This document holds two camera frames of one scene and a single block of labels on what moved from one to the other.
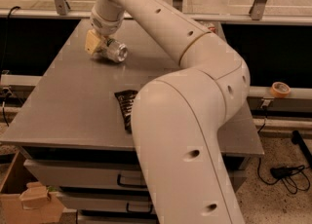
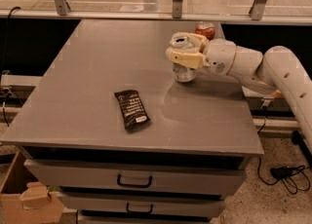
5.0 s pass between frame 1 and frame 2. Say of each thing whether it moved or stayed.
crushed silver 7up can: moved
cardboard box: stayed
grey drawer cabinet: stayed
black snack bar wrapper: stayed
